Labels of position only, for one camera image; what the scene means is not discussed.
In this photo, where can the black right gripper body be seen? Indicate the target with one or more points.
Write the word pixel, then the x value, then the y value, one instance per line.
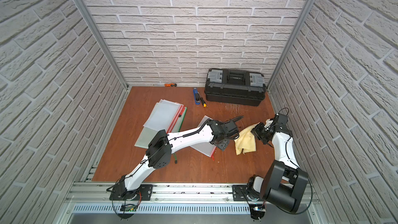
pixel 262 133

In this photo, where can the yellow wiping cloth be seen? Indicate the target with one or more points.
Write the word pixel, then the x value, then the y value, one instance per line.
pixel 246 141

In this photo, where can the red zip mesh document bag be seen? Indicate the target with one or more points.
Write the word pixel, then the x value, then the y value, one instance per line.
pixel 207 149

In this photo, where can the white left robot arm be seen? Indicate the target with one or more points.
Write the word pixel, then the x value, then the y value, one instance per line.
pixel 163 145

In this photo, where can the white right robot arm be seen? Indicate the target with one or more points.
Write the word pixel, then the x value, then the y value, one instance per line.
pixel 284 184

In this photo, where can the white red zip document bag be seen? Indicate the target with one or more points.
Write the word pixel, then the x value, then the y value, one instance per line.
pixel 162 115

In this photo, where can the green zip mesh document bag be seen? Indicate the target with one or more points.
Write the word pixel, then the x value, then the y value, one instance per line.
pixel 148 134

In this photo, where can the yellow black screwdriver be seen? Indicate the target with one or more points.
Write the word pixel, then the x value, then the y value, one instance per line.
pixel 203 102

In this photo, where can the blue utility knife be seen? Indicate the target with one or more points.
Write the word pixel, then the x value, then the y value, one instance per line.
pixel 196 96

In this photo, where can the black plastic toolbox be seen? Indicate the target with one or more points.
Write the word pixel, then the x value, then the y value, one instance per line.
pixel 235 86

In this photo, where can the orange black tool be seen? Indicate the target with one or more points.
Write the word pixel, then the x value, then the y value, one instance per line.
pixel 170 85

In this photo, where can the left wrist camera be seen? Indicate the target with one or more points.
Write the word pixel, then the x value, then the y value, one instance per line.
pixel 231 131

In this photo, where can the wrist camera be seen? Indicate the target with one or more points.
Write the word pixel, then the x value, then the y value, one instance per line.
pixel 231 131
pixel 281 118

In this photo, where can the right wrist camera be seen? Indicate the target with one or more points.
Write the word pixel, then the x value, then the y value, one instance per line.
pixel 281 118

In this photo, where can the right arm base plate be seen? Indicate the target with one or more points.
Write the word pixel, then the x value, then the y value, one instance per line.
pixel 244 193

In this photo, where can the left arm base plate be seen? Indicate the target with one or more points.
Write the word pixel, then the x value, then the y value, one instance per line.
pixel 119 193

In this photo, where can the aluminium front rail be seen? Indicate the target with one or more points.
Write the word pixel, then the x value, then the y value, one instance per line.
pixel 202 193

